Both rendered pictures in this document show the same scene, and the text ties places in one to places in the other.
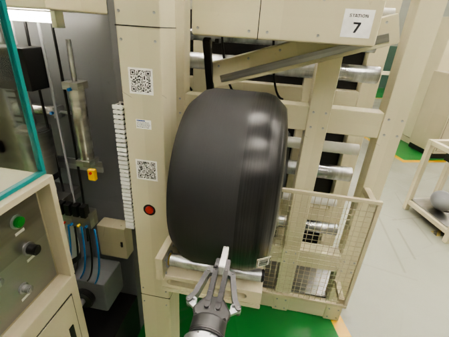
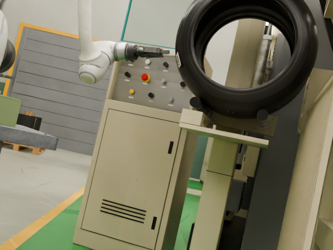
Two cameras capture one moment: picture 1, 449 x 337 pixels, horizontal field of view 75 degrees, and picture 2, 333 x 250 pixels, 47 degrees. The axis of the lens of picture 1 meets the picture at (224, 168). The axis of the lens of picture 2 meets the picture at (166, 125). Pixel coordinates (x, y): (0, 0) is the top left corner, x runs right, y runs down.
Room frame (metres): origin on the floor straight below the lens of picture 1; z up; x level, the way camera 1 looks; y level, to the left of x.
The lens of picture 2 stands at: (0.83, -1.76, 0.70)
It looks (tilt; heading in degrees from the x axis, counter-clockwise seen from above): 3 degrees up; 96
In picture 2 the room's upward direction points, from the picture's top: 13 degrees clockwise
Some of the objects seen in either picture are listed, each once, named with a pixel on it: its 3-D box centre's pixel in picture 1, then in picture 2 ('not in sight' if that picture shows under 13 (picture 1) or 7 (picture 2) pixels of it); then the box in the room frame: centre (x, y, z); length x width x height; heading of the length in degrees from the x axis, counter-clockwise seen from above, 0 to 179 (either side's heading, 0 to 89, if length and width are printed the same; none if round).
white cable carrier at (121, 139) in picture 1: (128, 170); not in sight; (0.91, 0.34, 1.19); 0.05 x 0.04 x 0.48; 171
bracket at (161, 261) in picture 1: (178, 234); (234, 118); (0.94, 0.17, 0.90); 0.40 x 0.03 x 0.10; 171
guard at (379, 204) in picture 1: (272, 245); (301, 188); (1.20, -0.28, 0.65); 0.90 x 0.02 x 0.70; 81
